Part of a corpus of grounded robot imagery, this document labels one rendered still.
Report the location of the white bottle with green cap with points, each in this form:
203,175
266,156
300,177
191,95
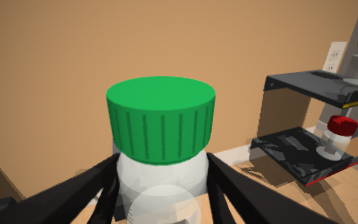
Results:
162,124

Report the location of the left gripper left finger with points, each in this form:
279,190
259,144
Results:
62,203

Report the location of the white bottle with yellow cap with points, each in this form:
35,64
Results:
351,75

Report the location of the white bottle with red cap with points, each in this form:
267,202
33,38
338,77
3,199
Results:
336,138

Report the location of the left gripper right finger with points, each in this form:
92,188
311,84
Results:
254,202

